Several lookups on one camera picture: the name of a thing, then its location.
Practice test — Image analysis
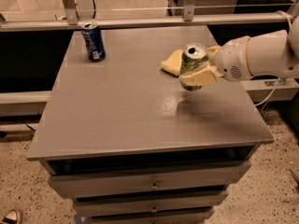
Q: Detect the white cable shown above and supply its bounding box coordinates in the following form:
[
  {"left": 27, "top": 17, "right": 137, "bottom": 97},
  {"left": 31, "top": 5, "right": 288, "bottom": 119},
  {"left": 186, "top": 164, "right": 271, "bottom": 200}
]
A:
[{"left": 253, "top": 10, "right": 293, "bottom": 107}]

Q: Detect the metal railing frame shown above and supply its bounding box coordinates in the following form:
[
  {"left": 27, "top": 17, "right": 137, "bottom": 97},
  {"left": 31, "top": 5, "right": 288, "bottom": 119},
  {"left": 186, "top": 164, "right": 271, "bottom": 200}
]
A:
[{"left": 0, "top": 0, "right": 298, "bottom": 32}]

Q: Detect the green soda can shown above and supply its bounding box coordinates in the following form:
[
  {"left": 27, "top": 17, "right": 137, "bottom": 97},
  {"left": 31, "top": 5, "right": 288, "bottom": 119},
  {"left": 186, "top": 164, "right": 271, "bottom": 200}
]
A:
[{"left": 179, "top": 43, "right": 208, "bottom": 91}]

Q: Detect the blue soda can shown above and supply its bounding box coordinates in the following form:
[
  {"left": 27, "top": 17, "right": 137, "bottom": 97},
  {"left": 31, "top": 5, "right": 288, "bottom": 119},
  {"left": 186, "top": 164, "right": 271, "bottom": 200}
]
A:
[{"left": 81, "top": 22, "right": 106, "bottom": 62}]

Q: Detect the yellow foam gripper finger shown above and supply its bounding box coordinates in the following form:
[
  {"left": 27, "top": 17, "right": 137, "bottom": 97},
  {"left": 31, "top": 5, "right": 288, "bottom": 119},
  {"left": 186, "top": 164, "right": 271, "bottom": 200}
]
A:
[
  {"left": 206, "top": 46, "right": 221, "bottom": 65},
  {"left": 179, "top": 65, "right": 222, "bottom": 87}
]

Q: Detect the grey drawer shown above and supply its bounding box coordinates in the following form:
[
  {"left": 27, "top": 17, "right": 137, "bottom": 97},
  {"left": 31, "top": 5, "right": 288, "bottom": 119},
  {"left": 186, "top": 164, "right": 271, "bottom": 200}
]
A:
[
  {"left": 74, "top": 190, "right": 228, "bottom": 217},
  {"left": 49, "top": 161, "right": 251, "bottom": 198},
  {"left": 89, "top": 208, "right": 214, "bottom": 224}
]

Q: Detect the top grey drawer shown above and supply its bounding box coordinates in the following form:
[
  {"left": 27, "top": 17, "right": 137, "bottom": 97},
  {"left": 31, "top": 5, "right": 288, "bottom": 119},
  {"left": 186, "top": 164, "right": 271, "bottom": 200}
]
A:
[{"left": 49, "top": 161, "right": 251, "bottom": 198}]

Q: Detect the shoe tip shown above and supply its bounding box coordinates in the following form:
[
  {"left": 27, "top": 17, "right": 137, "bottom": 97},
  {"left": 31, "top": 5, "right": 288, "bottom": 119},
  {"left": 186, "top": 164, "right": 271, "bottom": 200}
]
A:
[{"left": 0, "top": 209, "right": 22, "bottom": 224}]

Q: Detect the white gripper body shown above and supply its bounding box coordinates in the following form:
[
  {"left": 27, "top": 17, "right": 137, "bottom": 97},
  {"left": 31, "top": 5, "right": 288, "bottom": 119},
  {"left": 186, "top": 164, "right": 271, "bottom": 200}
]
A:
[{"left": 214, "top": 35, "right": 253, "bottom": 82}]

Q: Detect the middle grey drawer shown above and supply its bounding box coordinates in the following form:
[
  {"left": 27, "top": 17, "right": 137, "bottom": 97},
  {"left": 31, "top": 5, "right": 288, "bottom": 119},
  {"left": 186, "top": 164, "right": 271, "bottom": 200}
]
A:
[{"left": 74, "top": 190, "right": 228, "bottom": 217}]

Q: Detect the bottom grey drawer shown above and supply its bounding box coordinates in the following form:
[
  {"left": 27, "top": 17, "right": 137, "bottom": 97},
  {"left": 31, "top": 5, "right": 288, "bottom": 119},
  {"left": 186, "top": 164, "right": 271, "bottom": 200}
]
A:
[{"left": 89, "top": 208, "right": 214, "bottom": 224}]

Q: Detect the grey drawer cabinet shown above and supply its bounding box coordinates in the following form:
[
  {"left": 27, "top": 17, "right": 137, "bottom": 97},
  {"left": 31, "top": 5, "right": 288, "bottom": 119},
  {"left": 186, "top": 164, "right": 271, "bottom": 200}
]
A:
[{"left": 26, "top": 25, "right": 276, "bottom": 224}]

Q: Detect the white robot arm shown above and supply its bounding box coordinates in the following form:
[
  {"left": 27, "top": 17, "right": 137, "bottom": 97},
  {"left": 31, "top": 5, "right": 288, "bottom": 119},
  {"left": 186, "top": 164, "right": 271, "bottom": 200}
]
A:
[{"left": 179, "top": 18, "right": 299, "bottom": 91}]

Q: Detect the yellow sponge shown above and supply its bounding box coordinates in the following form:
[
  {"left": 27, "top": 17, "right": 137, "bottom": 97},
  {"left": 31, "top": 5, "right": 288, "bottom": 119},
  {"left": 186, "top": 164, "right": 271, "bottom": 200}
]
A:
[{"left": 160, "top": 49, "right": 183, "bottom": 77}]

